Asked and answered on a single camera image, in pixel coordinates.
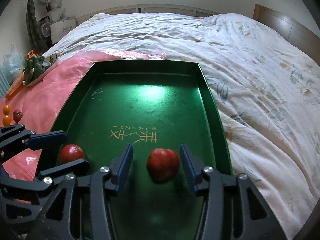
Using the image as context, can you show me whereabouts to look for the orange tangerine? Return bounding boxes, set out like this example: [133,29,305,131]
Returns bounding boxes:
[2,115,11,127]
[3,105,10,115]

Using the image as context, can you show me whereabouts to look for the red apple fruit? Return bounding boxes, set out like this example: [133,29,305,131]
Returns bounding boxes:
[146,148,180,184]

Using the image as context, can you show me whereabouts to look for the small red apple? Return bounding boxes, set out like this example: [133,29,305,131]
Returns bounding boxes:
[12,109,23,124]

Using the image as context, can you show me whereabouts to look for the red apple near tray edge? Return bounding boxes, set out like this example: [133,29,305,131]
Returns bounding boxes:
[59,144,85,165]

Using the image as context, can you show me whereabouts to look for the pink plastic sheet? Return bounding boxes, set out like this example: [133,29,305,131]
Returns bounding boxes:
[0,49,167,183]

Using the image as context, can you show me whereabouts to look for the orange carrot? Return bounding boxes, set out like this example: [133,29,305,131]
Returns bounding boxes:
[4,72,24,98]

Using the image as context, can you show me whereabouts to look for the light blue suitcase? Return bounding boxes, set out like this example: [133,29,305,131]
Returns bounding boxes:
[0,70,10,98]

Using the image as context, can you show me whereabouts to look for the translucent plastic bag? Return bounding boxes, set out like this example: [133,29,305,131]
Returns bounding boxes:
[1,44,24,85]

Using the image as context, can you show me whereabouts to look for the yellow red snack package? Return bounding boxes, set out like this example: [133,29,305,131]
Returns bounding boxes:
[24,48,39,60]

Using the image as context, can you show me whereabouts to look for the hanging plaid garment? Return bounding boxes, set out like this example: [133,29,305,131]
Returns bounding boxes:
[26,0,48,55]

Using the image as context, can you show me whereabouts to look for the lower grey fan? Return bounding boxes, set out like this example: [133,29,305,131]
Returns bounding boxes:
[40,22,51,38]

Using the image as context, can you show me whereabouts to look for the white cardboard box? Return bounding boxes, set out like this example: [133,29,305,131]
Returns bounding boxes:
[50,19,76,44]

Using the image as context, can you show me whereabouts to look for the white floral bed quilt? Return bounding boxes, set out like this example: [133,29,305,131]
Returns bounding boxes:
[47,13,319,239]

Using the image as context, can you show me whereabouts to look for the green tray box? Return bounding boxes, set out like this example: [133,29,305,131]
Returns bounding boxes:
[52,60,232,239]

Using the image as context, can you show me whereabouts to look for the wooden headboard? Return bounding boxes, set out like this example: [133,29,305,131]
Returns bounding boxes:
[253,4,320,65]

